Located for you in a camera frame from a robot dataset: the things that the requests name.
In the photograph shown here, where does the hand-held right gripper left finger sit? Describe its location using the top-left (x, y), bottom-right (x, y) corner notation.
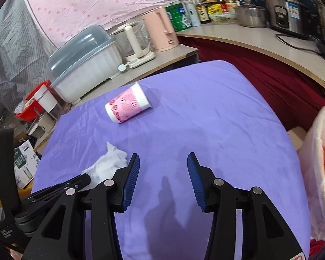
top-left (23, 153), bottom-right (141, 260)

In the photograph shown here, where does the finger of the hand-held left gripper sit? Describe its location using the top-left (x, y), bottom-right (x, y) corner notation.
top-left (30, 174), bottom-right (92, 203)

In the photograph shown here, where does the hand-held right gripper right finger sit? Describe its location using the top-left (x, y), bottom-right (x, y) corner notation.
top-left (187, 152), bottom-right (304, 260)

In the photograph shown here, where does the white tissue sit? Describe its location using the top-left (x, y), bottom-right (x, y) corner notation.
top-left (81, 141), bottom-right (129, 187)

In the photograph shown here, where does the trash bin with white liner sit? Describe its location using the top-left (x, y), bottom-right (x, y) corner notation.
top-left (296, 103), bottom-right (325, 243)

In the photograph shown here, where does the white green cardboard box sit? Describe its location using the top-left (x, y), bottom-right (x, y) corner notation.
top-left (14, 140), bottom-right (42, 189)

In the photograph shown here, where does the red plastic basin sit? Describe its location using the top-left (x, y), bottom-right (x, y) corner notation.
top-left (15, 80), bottom-right (51, 121)

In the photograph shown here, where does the purple table cloth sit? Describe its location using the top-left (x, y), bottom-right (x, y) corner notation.
top-left (30, 60), bottom-right (312, 260)

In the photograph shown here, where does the pink patterned paper cup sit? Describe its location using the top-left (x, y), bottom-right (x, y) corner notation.
top-left (105, 83), bottom-right (152, 124)

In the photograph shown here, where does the white lidded container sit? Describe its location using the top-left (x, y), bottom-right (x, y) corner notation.
top-left (34, 85), bottom-right (58, 111)

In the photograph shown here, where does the brown cardboard piece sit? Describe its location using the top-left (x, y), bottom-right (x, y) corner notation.
top-left (287, 127), bottom-right (308, 152)

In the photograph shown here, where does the white dish box grey lid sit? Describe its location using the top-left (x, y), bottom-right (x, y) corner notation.
top-left (47, 25), bottom-right (123, 104)

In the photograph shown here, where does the grey patterned curtain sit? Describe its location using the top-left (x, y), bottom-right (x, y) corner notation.
top-left (0, 0), bottom-right (57, 125)

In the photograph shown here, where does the dark red cloth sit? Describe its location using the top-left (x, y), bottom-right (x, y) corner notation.
top-left (179, 39), bottom-right (325, 259)

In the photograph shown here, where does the pink electric kettle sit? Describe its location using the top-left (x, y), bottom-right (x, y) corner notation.
top-left (141, 6), bottom-right (179, 52)

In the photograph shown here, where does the clear plastic food container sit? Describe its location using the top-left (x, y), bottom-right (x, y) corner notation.
top-left (209, 12), bottom-right (237, 25)

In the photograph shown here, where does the green tin can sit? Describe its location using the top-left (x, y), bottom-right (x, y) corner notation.
top-left (165, 2), bottom-right (192, 32)

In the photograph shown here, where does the dark sauce bottle white label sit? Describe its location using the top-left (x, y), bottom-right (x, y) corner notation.
top-left (195, 0), bottom-right (211, 24)

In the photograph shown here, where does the yellow label jar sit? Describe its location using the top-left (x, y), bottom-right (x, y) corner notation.
top-left (207, 3), bottom-right (223, 15)

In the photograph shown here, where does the small steel pot with lid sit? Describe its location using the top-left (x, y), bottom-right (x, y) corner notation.
top-left (234, 0), bottom-right (268, 28)

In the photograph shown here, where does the pink dotted curtain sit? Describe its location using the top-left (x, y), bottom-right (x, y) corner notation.
top-left (20, 0), bottom-right (220, 49)

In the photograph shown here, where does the steel rice cooker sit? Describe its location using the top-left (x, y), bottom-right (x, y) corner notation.
top-left (263, 0), bottom-right (313, 37)

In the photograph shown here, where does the glass kettle white handle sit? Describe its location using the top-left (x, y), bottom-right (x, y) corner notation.
top-left (110, 21), bottom-right (155, 69)

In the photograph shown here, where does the black power cord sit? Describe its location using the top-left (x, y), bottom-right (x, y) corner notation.
top-left (276, 33), bottom-right (323, 53)

